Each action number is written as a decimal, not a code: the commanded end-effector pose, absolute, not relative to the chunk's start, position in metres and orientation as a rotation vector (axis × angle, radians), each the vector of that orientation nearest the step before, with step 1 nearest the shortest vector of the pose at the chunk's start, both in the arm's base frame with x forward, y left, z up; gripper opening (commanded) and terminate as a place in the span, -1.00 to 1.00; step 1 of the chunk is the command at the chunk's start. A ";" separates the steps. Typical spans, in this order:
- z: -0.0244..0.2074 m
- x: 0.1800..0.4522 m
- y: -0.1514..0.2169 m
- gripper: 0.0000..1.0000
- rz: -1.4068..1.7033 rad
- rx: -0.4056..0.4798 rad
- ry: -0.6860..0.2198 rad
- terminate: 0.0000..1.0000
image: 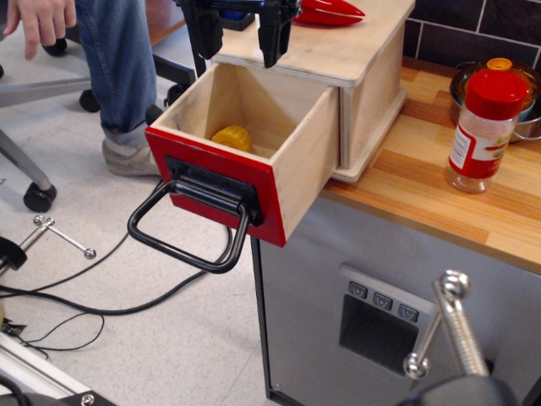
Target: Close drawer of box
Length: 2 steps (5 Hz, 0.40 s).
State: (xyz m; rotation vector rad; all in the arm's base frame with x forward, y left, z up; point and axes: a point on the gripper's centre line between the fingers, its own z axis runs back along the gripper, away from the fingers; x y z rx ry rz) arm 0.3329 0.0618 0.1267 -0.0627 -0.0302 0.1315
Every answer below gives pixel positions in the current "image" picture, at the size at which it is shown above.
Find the toy dishwasher cabinet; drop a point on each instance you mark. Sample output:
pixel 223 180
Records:
pixel 349 297

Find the yellow toy corn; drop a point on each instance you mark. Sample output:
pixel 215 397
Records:
pixel 234 136

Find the black metal drawer handle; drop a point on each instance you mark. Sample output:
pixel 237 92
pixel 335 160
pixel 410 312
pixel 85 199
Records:
pixel 209 198

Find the person's hand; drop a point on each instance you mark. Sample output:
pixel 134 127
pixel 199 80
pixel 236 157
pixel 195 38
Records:
pixel 43 21

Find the red toy chili pepper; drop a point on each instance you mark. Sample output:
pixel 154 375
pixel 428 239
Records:
pixel 329 12

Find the right metal clamp screw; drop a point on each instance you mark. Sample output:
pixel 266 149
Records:
pixel 450 289

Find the spice jar with red lid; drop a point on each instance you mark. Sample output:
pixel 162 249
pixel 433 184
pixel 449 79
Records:
pixel 489 113

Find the office chair base with casters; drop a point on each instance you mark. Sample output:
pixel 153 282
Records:
pixel 62 139

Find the wooden drawer with red front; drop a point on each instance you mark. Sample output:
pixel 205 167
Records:
pixel 249 152

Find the aluminium frame rail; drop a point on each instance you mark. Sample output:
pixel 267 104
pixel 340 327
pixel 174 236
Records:
pixel 26 378

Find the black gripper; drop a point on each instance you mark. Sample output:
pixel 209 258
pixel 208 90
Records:
pixel 205 31

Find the person's leg in jeans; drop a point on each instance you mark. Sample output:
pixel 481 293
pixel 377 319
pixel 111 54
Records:
pixel 116 39

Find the beige shoe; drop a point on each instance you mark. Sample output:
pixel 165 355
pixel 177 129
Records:
pixel 129 161

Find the wooden box housing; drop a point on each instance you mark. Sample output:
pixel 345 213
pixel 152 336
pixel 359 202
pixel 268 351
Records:
pixel 363 61

